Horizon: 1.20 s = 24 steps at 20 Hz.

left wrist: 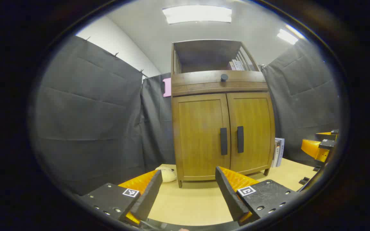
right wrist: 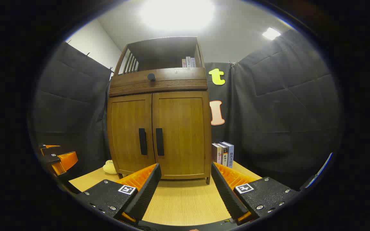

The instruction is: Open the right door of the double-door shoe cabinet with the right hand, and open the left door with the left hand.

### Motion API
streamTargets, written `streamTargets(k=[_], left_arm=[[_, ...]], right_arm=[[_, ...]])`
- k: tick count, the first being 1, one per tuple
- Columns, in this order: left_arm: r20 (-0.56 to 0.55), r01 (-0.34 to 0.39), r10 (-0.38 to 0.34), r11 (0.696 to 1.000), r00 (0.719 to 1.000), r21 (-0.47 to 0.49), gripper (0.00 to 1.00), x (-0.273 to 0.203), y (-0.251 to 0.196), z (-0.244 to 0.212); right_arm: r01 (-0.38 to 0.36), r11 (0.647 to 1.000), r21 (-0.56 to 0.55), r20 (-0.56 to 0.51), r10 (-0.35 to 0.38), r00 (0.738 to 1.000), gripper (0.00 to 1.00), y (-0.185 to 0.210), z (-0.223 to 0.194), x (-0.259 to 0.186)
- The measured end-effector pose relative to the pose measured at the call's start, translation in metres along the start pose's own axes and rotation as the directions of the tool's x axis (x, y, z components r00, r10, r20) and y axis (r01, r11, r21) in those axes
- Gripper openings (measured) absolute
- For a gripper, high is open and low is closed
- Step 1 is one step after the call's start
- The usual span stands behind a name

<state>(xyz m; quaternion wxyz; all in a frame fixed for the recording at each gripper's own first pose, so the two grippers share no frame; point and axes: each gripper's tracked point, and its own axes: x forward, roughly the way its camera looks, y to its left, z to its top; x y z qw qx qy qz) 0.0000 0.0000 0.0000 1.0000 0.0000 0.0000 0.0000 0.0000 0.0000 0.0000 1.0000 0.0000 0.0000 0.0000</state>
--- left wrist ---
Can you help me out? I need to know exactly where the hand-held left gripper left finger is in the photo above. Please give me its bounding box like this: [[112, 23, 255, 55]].
[[77, 169, 163, 227]]

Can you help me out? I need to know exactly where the white plush toy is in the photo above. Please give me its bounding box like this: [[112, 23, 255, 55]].
[[155, 166, 177, 183]]

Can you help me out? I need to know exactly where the light blue paperback book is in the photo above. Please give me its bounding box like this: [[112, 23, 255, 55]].
[[276, 137, 285, 167]]

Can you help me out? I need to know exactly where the black backdrop cloth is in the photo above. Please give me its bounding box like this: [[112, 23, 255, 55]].
[[29, 35, 341, 196]]

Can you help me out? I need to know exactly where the large rectangular ceiling light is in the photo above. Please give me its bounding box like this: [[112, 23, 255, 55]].
[[163, 5, 233, 24]]

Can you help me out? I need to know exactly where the wooden double-door shoe cabinet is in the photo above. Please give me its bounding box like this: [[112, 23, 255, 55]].
[[171, 39, 276, 188]]

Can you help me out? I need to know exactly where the small ceiling light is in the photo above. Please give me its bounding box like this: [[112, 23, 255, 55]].
[[277, 26, 304, 45]]

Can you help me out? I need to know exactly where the wooden shoe cabinet door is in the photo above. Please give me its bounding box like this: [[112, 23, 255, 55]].
[[226, 92, 275, 175], [172, 94, 231, 181]]

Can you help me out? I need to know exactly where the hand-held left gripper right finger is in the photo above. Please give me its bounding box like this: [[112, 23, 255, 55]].
[[215, 166, 298, 225]]

